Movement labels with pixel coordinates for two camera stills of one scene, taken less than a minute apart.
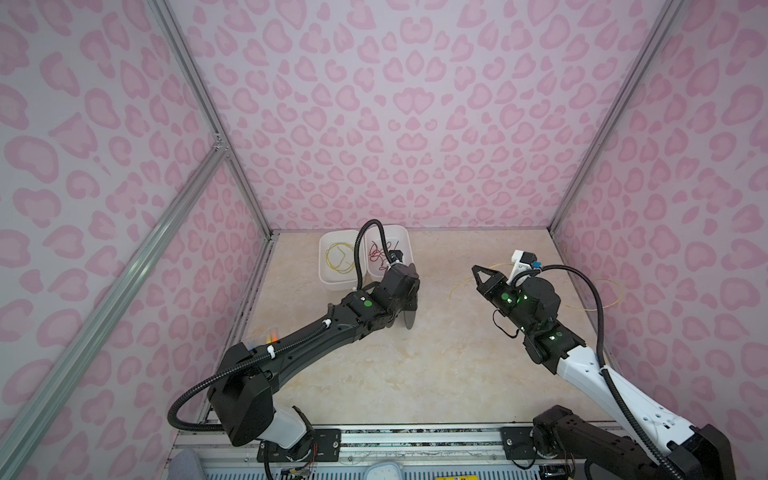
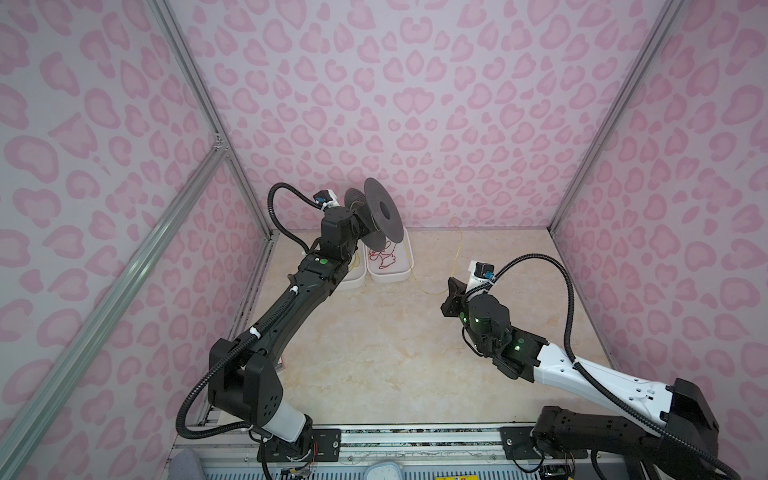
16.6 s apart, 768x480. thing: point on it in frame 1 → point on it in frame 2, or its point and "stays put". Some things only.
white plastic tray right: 375,255 stays put
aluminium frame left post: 179,46 stays put
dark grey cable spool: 409,317 → 378,211
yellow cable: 496,266 → 453,269
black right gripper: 497,276 → 454,298
